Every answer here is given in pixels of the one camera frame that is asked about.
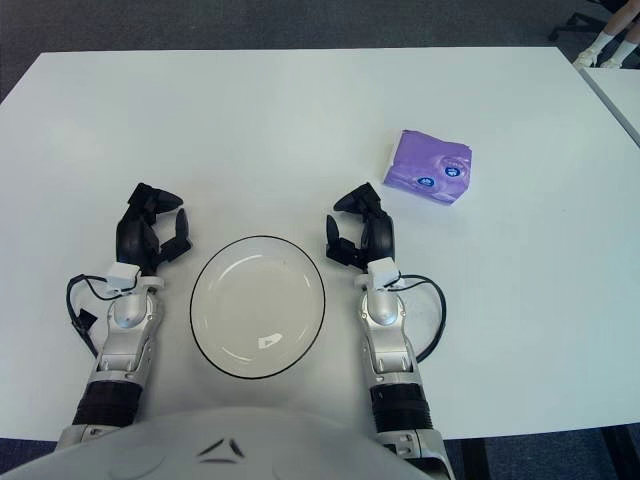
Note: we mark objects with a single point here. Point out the dark table leg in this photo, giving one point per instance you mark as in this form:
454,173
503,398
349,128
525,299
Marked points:
478,460

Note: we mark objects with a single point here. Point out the black office chair base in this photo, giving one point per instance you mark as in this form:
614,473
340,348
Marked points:
575,22

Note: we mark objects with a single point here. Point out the white left wrist module box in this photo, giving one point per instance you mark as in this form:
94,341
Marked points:
122,276

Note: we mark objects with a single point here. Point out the purple tissue paper pack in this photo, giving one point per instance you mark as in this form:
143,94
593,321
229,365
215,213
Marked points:
425,160

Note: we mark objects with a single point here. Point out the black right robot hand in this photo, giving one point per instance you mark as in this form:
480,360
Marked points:
381,232

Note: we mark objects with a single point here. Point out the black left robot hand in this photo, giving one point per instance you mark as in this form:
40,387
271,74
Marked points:
131,235

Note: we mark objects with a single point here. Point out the white neighbouring table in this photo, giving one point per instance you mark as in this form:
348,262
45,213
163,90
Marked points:
620,95

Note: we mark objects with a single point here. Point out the white wrist module box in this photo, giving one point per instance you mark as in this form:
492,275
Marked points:
384,272
122,276

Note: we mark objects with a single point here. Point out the white plate with black rim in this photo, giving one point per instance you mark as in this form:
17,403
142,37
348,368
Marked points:
257,310

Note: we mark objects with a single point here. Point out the white right wrist module box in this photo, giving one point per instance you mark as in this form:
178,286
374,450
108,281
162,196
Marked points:
384,272

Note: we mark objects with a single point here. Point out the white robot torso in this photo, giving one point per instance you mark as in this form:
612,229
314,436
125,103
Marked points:
200,440

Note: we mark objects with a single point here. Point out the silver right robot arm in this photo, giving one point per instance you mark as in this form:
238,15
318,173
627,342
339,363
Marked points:
390,340

